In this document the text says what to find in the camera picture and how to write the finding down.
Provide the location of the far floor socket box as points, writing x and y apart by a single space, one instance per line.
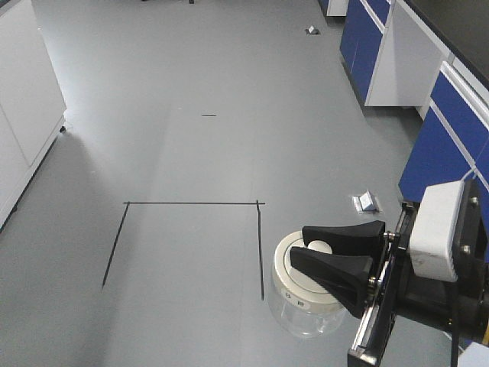
312 30

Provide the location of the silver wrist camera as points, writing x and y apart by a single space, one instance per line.
431 239

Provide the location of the near floor socket box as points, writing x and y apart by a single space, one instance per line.
366 203

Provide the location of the white cabinet on wheels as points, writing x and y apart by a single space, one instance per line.
32 104

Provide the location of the floor socket box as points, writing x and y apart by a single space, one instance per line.
366 203
312 30

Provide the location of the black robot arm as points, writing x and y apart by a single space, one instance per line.
431 269

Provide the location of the glass jar with beige lid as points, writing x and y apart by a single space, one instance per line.
300 305

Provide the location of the blue lab bench cabinets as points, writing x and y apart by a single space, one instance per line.
432 56

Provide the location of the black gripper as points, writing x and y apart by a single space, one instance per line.
455 308

